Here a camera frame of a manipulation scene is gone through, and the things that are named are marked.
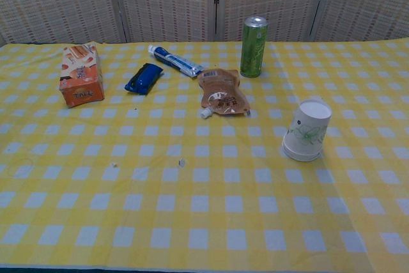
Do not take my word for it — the white floral paper cup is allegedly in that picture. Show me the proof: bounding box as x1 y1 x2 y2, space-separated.
281 143 321 163
282 98 333 159

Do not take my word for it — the brown spout pouch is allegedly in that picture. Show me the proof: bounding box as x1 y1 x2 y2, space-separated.
196 68 251 120

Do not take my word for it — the white blue toothpaste tube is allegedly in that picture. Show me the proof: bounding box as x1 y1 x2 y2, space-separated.
147 45 205 79

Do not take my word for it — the blue snack packet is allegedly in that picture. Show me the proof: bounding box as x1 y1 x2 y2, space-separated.
124 63 164 96

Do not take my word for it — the green drink can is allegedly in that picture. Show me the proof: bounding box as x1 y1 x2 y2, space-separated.
240 15 269 79

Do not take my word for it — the yellow white checkered tablecloth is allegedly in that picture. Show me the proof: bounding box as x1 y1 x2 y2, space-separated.
0 40 409 271

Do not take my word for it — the orange snack box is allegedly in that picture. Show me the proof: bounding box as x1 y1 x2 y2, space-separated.
58 41 106 109

